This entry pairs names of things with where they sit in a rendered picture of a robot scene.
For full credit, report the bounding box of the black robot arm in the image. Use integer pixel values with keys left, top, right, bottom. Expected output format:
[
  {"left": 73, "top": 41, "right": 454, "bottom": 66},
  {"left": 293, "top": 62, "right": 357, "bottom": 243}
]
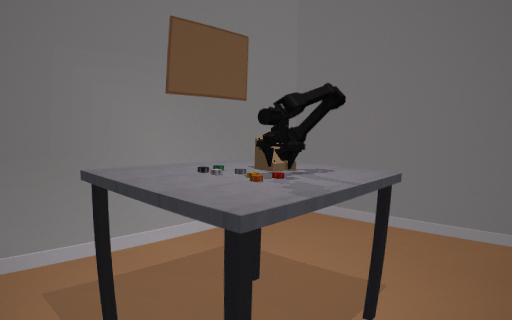
[{"left": 258, "top": 83, "right": 346, "bottom": 161}]

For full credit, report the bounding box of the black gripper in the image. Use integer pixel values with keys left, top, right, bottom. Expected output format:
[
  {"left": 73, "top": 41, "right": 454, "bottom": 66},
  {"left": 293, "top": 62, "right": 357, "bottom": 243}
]
[{"left": 256, "top": 125, "right": 306, "bottom": 169}]

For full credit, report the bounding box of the red block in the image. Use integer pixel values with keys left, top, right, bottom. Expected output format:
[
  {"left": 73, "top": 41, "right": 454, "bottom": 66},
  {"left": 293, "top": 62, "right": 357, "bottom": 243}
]
[{"left": 272, "top": 172, "right": 284, "bottom": 179}]

